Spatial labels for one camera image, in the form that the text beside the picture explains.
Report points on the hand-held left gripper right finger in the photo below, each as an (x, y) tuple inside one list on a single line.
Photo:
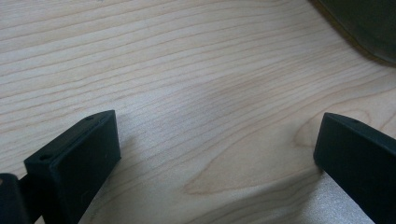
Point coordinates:
[(358, 161)]

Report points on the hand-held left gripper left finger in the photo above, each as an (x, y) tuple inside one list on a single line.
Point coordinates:
[(77, 165)]

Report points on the dark rounded object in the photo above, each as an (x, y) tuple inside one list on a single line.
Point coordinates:
[(367, 25)]

